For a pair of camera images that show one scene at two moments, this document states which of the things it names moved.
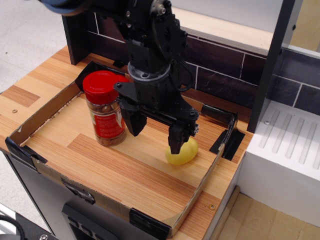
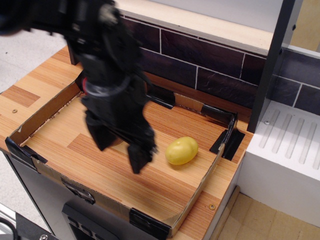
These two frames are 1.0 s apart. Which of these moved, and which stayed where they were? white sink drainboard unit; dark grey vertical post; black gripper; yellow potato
Moved: black gripper
Stayed: dark grey vertical post; white sink drainboard unit; yellow potato
